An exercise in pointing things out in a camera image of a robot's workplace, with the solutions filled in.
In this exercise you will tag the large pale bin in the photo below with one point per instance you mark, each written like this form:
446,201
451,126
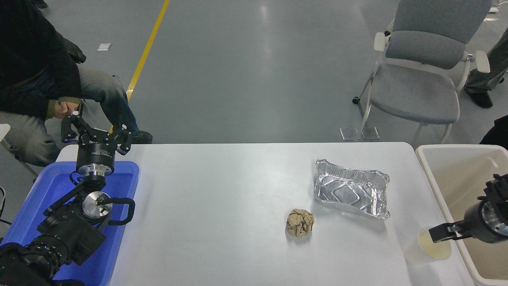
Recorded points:
460,178

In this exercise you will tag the person's hand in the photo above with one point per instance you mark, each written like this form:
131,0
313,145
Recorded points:
65,109

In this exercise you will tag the person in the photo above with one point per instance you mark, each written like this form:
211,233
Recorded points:
482,75
498,135
27,47

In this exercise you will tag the black shoe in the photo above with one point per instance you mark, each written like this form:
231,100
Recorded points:
39,4

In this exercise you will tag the blue plastic tray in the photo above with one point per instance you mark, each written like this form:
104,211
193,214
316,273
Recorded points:
51,186

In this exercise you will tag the white paper cup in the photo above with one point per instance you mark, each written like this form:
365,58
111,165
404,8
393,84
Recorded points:
416,250

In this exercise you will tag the grey metal floor plate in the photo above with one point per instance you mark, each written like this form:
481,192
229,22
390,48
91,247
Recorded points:
348,134
371,133

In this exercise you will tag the white chair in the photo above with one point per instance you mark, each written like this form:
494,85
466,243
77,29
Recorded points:
4,131

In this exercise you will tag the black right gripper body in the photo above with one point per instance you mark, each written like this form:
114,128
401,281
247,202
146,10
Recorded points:
474,222

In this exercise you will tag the grey padded chair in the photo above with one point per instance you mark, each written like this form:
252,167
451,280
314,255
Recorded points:
412,91

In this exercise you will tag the silver foil tray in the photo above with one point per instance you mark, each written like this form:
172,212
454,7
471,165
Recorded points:
349,194

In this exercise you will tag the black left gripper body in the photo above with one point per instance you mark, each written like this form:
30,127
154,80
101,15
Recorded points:
95,153

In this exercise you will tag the crumpled tan paper ball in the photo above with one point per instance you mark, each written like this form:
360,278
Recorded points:
300,223

